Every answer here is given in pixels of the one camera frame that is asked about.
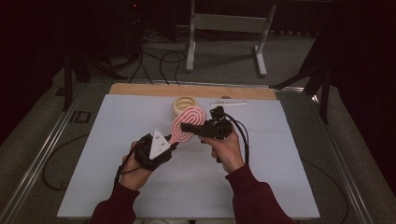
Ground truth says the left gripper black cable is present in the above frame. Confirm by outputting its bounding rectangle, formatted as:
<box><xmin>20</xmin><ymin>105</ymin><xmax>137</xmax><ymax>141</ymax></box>
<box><xmin>41</xmin><ymin>133</ymin><xmax>148</xmax><ymax>191</ymax></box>

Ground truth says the pink hairbrush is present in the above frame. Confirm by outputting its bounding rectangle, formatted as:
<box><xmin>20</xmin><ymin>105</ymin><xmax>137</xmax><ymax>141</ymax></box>
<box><xmin>167</xmin><ymin>105</ymin><xmax>207</xmax><ymax>146</ymax></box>

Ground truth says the black stand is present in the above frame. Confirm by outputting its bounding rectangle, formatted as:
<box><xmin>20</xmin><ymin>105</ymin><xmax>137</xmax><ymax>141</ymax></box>
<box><xmin>269</xmin><ymin>18</ymin><xmax>332</xmax><ymax>125</ymax></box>
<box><xmin>60</xmin><ymin>46</ymin><xmax>129</xmax><ymax>112</ymax></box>

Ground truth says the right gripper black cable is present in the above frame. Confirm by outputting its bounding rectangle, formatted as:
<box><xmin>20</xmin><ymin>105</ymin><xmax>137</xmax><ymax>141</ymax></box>
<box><xmin>222</xmin><ymin>112</ymin><xmax>349</xmax><ymax>218</ymax></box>

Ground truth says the person's right hand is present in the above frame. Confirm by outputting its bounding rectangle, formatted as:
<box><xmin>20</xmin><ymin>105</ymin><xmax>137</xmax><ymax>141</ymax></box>
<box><xmin>200</xmin><ymin>133</ymin><xmax>246</xmax><ymax>175</ymax></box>

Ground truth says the black floor cable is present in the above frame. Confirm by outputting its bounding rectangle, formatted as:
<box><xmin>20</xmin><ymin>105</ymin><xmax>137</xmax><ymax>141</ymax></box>
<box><xmin>127</xmin><ymin>31</ymin><xmax>154</xmax><ymax>86</ymax></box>
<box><xmin>159</xmin><ymin>49</ymin><xmax>187</xmax><ymax>86</ymax></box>

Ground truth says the black floor bracket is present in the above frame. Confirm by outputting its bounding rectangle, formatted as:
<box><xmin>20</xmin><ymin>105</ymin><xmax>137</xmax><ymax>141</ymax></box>
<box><xmin>69</xmin><ymin>110</ymin><xmax>92</xmax><ymax>124</ymax></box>

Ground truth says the person's left hand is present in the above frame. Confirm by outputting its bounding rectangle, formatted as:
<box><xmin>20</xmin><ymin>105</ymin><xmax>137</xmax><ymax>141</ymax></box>
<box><xmin>120</xmin><ymin>142</ymin><xmax>153</xmax><ymax>191</ymax></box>

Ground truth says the white metal stand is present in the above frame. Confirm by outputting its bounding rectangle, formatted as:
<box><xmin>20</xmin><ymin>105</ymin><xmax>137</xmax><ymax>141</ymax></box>
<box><xmin>185</xmin><ymin>0</ymin><xmax>277</xmax><ymax>77</ymax></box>

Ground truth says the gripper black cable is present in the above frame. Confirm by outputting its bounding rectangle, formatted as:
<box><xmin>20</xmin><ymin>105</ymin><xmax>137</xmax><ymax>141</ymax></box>
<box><xmin>222</xmin><ymin>112</ymin><xmax>349</xmax><ymax>218</ymax></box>
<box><xmin>41</xmin><ymin>133</ymin><xmax>148</xmax><ymax>191</ymax></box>

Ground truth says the white board mat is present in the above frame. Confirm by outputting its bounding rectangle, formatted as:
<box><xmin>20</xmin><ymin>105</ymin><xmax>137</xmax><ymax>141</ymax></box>
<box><xmin>56</xmin><ymin>93</ymin><xmax>321</xmax><ymax>220</ymax></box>

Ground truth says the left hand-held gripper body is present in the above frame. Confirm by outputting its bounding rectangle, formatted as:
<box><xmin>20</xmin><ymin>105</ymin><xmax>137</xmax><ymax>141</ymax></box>
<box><xmin>134</xmin><ymin>128</ymin><xmax>173</xmax><ymax>172</ymax></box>

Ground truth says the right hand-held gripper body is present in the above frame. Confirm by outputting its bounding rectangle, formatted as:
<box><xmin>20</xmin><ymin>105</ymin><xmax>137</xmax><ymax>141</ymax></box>
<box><xmin>201</xmin><ymin>101</ymin><xmax>248</xmax><ymax>140</ymax></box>

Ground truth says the aluminium frame rail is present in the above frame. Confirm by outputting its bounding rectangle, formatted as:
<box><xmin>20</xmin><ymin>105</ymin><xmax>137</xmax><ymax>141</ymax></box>
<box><xmin>90</xmin><ymin>78</ymin><xmax>304</xmax><ymax>93</ymax></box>
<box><xmin>0</xmin><ymin>83</ymin><xmax>90</xmax><ymax>224</ymax></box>
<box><xmin>306</xmin><ymin>92</ymin><xmax>375</xmax><ymax>224</ymax></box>

